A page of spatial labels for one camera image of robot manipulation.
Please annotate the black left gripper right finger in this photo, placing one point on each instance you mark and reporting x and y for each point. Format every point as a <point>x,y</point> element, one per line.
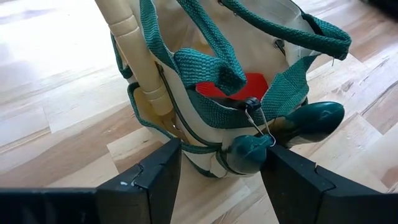
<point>289,186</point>

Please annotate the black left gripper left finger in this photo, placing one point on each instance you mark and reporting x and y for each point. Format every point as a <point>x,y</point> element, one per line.
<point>155,186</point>

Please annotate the red knitted glove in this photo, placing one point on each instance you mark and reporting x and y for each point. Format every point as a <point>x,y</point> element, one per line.
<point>255,87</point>

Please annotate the beige green-trimmed gardening bag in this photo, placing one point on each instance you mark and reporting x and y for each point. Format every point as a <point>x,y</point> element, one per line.
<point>202,65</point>

